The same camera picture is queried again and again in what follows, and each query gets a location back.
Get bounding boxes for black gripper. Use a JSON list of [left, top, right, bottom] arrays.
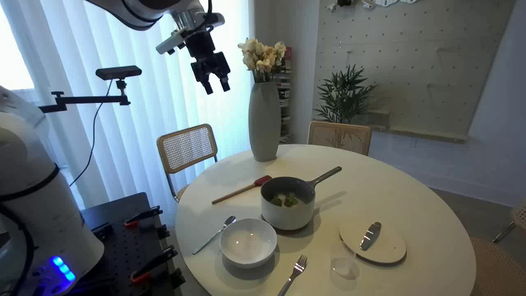
[[184, 26, 234, 96]]

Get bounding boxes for cream flower bouquet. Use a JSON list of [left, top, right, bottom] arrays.
[[237, 37, 288, 85]]

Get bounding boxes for grey ribbed vase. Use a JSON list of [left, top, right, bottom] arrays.
[[247, 80, 283, 162]]

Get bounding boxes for rattan back chair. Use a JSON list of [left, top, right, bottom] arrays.
[[308, 119, 373, 157], [156, 121, 221, 202]]

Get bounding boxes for green potted plant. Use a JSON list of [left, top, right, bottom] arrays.
[[314, 63, 378, 124]]

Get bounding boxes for green vegetable pieces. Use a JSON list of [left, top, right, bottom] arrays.
[[270, 190, 303, 208]]

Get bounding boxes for metal spoon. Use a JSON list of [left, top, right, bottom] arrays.
[[191, 213, 239, 256]]

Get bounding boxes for white ceramic bowl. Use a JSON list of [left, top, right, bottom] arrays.
[[219, 216, 280, 269]]

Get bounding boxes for grey planter box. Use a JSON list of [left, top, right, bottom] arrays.
[[352, 108, 391, 131]]

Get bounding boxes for black perforated robot table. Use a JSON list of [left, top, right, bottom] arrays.
[[76, 190, 188, 296]]

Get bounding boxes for metal fork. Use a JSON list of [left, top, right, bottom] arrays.
[[276, 253, 309, 296]]

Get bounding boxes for small clear glass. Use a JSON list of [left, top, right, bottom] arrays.
[[329, 254, 362, 282]]

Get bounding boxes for tan seat chair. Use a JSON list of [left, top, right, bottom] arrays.
[[470, 202, 526, 296]]

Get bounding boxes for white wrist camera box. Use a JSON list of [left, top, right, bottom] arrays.
[[155, 27, 191, 55]]

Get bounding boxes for black camera on mount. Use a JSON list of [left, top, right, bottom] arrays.
[[96, 63, 143, 82]]

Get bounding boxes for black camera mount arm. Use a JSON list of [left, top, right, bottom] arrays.
[[38, 77, 132, 114]]

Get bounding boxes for thin black camera cable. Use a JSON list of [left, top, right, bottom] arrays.
[[68, 80, 114, 188]]

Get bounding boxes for black clamp with red handle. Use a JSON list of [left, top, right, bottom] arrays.
[[130, 244, 179, 285], [124, 205, 165, 228]]

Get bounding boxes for white pot with long handle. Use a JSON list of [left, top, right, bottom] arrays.
[[260, 164, 344, 233]]

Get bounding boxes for beige pegboard wall panel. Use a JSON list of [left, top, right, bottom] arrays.
[[311, 0, 516, 142]]

